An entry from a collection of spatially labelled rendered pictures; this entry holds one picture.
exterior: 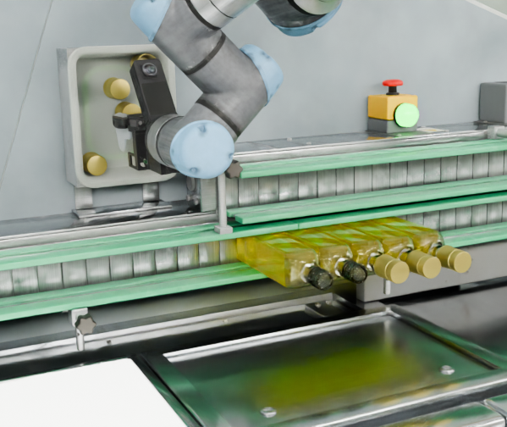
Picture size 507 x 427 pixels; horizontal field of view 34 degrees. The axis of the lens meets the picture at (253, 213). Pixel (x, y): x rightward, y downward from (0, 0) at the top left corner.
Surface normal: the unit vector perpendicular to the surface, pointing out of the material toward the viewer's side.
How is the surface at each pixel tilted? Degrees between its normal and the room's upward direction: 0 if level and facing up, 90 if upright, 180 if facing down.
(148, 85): 32
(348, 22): 0
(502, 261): 0
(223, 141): 0
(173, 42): 47
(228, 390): 90
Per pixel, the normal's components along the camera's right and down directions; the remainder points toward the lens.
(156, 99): 0.36, -0.36
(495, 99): -0.91, 0.11
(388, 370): -0.04, -0.98
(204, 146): 0.41, 0.18
